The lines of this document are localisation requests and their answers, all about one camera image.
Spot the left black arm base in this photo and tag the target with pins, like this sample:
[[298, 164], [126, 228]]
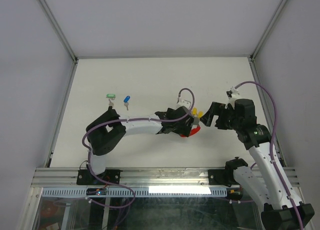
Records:
[[98, 177]]

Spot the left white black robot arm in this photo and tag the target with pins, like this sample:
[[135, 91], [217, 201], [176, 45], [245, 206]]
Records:
[[104, 133]]

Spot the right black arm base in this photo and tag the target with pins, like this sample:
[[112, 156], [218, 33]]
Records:
[[221, 177]]

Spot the aluminium mounting rail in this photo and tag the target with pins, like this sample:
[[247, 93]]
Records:
[[131, 177]]

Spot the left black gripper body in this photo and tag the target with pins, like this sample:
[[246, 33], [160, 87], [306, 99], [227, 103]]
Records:
[[183, 129]]

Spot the blue tagged key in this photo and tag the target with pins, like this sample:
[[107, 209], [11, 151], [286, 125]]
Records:
[[126, 102]]

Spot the green tagged key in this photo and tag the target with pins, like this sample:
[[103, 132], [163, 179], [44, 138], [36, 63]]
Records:
[[111, 98]]

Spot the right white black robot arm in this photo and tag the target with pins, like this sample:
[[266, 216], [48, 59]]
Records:
[[279, 205]]

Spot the metal key holder red handle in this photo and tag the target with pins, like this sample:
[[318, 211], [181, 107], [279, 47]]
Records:
[[195, 128]]

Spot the grey slotted cable duct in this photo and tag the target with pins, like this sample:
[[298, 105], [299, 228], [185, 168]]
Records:
[[81, 192]]

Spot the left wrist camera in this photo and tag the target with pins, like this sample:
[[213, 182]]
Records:
[[181, 102]]

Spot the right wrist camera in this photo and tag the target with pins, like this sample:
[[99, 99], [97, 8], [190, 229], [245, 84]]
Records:
[[233, 95]]

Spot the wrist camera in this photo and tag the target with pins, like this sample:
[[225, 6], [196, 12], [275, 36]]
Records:
[[233, 95], [181, 102]]

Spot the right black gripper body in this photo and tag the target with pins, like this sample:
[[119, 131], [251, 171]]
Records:
[[226, 120]]

